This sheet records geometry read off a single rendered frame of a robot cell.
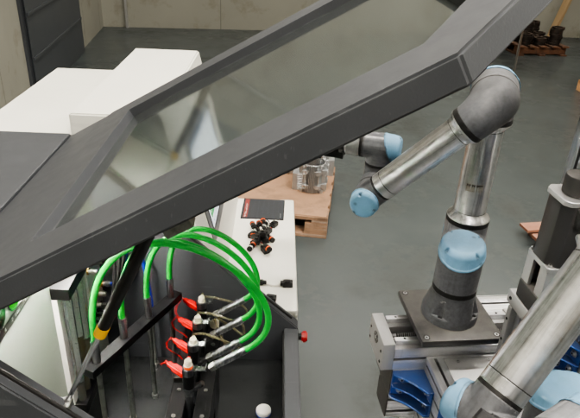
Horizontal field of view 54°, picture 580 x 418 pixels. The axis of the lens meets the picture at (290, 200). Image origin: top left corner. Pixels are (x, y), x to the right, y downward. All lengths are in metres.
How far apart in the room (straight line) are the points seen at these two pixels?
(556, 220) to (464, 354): 0.57
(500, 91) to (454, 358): 0.72
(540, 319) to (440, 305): 0.67
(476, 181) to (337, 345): 1.69
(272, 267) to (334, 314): 1.45
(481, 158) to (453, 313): 0.41
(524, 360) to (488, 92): 0.67
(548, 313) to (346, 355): 2.15
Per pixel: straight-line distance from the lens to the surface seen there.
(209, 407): 1.41
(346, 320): 3.23
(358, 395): 2.84
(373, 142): 1.57
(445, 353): 1.66
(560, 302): 0.94
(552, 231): 1.27
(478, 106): 1.37
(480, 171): 1.56
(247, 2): 10.60
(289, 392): 1.48
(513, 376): 0.93
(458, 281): 1.53
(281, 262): 1.87
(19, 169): 1.32
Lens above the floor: 2.01
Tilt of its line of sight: 27 degrees down
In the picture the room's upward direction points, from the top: 3 degrees clockwise
